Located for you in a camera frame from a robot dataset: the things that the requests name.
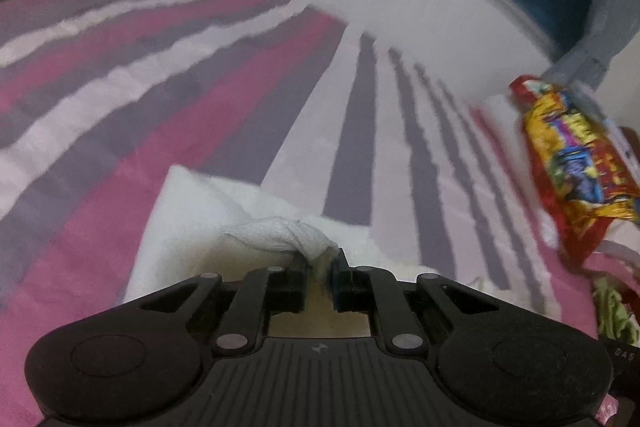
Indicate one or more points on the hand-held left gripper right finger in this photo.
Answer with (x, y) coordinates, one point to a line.
(338, 292)

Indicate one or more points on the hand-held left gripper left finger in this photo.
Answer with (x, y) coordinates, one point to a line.
(287, 292)

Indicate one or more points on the white long-sleeve top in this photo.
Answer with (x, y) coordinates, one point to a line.
(200, 227)

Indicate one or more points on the green cloth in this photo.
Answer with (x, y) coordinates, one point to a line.
(617, 307)

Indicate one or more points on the colourful printed blanket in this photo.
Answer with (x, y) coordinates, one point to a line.
(575, 162)

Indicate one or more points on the pink grey striped bed sheet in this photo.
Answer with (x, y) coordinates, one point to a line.
(150, 107)

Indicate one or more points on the white pillow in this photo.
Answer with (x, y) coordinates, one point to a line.
(502, 127)

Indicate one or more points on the grey curtain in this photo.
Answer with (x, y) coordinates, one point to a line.
(607, 22)

